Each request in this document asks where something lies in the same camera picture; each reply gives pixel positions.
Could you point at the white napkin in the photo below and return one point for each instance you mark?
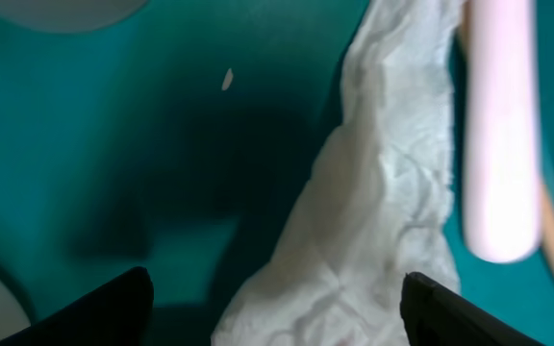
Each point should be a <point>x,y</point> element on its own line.
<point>377,200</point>

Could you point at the white bowl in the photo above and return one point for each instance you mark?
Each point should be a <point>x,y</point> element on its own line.
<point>68,16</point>

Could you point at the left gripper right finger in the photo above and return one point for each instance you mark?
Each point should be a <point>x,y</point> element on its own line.
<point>434,315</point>

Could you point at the white plastic fork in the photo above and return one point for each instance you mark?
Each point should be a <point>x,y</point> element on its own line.
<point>502,162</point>

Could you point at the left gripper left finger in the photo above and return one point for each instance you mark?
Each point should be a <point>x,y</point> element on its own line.
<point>114,314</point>

